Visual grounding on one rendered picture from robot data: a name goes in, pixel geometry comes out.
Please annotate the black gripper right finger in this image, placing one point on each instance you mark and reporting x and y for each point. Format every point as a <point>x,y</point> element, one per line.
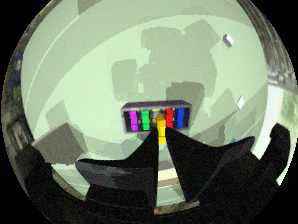
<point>197,164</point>

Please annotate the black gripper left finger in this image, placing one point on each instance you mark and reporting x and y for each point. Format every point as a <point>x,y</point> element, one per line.
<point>139,171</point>

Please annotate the red fuse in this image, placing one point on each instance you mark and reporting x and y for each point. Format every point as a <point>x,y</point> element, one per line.
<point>169,117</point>

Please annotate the yellow fuse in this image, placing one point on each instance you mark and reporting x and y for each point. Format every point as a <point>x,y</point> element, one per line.
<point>161,125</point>

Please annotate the green fuse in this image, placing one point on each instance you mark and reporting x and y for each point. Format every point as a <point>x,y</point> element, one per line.
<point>145,120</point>

